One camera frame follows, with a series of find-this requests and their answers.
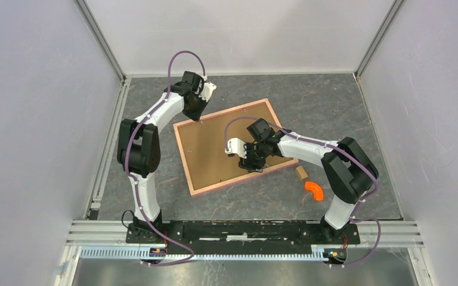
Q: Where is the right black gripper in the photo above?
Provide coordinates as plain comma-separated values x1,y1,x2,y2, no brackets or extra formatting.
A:
239,141,267,173

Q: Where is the pink wooden photo frame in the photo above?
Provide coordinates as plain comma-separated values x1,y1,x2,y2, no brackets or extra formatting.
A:
174,98,298,196

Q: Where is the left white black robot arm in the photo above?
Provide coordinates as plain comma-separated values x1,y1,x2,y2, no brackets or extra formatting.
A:
117,71,216,243

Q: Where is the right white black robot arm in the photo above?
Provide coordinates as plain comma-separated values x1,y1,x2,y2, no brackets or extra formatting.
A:
225,117,379,243

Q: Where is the small wooden block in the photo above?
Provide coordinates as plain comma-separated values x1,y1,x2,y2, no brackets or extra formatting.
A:
295,166,308,182

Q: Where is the orange curved pipe piece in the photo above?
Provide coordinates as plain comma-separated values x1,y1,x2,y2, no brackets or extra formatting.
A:
304,181,324,201

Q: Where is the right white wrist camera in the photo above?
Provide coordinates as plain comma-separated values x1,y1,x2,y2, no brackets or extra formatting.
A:
225,138,247,158

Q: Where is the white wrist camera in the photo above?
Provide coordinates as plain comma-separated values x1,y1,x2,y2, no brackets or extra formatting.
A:
225,138,247,158
199,82,217,102

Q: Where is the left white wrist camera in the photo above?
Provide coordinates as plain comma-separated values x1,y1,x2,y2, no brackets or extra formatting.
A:
199,82,217,102

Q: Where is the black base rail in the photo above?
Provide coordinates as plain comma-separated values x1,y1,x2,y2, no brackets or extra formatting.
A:
126,220,361,255

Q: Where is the slotted aluminium cable duct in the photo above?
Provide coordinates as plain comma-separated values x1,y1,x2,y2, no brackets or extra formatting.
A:
79,246,327,262

